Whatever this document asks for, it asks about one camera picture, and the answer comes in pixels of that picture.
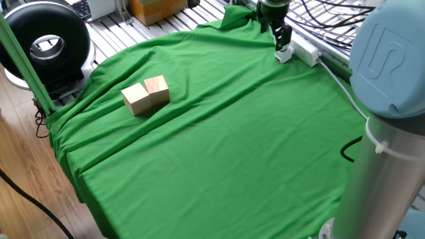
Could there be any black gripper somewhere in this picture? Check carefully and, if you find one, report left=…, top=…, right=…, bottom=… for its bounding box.
left=258, top=2, right=294, bottom=53

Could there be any white plug-in bulb holder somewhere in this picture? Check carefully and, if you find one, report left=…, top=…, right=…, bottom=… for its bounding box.
left=274, top=44, right=296, bottom=64

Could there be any white power strip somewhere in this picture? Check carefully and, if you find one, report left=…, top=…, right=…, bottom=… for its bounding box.
left=290, top=31, right=321, bottom=68

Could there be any cardboard box yellow tape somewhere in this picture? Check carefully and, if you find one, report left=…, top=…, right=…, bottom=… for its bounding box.
left=129, top=0, right=189, bottom=27

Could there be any reddish wooden cube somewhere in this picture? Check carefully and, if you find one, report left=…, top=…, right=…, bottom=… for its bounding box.
left=143, top=74, right=171, bottom=106

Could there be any pale wooden cube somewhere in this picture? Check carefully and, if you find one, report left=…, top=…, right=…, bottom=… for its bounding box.
left=120, top=82, right=153, bottom=117

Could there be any green cloth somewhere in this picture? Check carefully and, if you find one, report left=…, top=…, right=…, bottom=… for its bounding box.
left=46, top=5, right=369, bottom=239

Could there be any white box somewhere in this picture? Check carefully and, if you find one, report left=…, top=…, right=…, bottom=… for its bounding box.
left=86, top=0, right=118, bottom=21

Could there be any black keyboard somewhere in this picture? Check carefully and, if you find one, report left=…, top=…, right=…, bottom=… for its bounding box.
left=70, top=0, right=92, bottom=21

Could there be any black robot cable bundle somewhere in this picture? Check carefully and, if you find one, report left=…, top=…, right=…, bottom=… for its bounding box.
left=285, top=0, right=376, bottom=52

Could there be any thin black wire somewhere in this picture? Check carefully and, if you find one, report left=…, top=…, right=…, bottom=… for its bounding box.
left=34, top=99, right=50, bottom=139

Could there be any green frame post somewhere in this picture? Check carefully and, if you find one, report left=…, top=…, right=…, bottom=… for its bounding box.
left=0, top=11, right=57, bottom=117

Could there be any black ring-shaped device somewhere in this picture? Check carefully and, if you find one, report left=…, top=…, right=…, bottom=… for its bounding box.
left=0, top=1, right=98, bottom=100

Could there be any thick black floor cable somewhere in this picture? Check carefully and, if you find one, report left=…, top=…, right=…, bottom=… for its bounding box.
left=0, top=168, right=76, bottom=239

